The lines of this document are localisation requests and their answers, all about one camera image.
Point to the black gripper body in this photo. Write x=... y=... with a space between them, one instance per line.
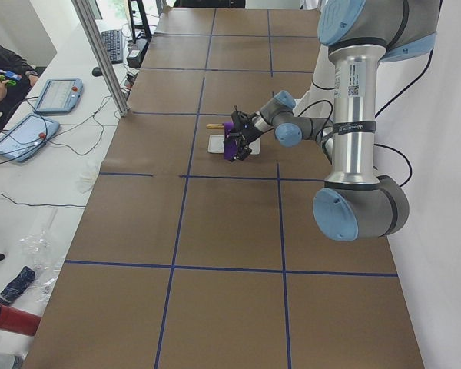
x=247 y=133

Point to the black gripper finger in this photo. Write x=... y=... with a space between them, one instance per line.
x=243 y=152
x=232 y=139

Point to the purple towel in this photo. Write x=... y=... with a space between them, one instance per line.
x=230 y=151

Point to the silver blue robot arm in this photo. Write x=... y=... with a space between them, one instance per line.
x=356 y=200

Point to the white wooden towel rack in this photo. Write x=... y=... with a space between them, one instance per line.
x=216 y=142

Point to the black box with label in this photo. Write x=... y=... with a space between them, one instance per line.
x=136 y=53

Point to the black computer mouse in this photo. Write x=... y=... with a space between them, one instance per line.
x=97 y=72

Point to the black keyboard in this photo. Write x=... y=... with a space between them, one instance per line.
x=113 y=43

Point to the upper blue teach pendant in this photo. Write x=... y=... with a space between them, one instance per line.
x=59 y=96

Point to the blue teach pendant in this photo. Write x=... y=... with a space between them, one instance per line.
x=59 y=96
x=27 y=137

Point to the lower blue teach pendant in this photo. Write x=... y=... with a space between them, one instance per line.
x=27 y=137

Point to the clear plastic wrap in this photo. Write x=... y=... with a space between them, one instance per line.
x=44 y=254

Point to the person in black jacket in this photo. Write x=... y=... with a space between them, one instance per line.
x=17 y=77

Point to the folded dark umbrella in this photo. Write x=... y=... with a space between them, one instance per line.
x=17 y=286

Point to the red cylinder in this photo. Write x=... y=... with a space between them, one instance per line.
x=18 y=321

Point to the grey aluminium frame post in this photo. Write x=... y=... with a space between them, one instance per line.
x=87 y=20

